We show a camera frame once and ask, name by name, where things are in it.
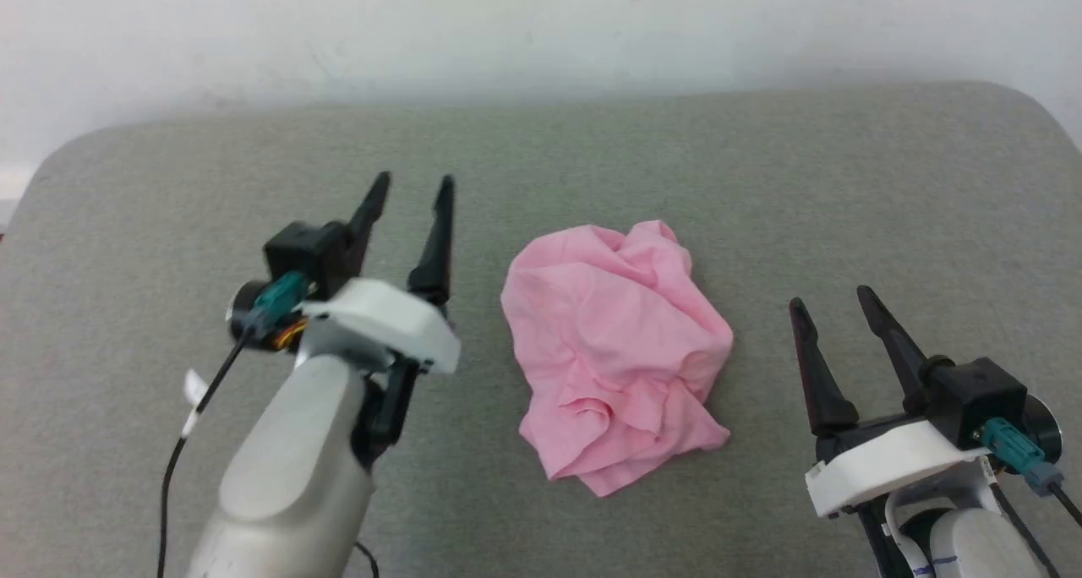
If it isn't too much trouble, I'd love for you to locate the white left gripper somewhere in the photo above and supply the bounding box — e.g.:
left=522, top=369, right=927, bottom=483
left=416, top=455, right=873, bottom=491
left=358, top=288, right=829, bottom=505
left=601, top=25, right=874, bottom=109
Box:
left=300, top=171, right=462, bottom=471

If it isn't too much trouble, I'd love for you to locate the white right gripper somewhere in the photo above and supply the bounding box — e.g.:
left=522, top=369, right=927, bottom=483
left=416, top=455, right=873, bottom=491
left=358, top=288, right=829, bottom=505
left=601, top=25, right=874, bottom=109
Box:
left=788, top=285, right=992, bottom=578

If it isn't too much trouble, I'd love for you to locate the pink garment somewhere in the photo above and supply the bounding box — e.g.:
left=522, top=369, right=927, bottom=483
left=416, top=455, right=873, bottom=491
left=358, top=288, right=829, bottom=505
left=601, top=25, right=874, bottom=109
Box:
left=500, top=220, right=735, bottom=499

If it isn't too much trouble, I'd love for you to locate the grey fabric sofa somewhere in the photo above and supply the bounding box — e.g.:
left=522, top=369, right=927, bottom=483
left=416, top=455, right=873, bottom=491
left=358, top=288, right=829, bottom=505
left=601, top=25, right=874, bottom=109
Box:
left=0, top=81, right=1082, bottom=578

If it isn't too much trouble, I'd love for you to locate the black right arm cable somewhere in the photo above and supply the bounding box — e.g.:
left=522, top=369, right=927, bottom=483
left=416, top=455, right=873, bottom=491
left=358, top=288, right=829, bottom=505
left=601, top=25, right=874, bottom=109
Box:
left=1046, top=475, right=1082, bottom=530

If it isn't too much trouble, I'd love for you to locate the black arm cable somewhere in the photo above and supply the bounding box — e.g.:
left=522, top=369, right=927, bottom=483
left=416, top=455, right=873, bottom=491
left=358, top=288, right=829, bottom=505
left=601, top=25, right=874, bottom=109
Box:
left=1046, top=475, right=1082, bottom=530
left=157, top=331, right=254, bottom=578

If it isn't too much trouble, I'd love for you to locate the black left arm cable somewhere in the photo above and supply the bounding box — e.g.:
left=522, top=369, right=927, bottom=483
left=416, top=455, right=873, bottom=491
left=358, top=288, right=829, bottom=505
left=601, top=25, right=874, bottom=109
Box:
left=157, top=331, right=254, bottom=578

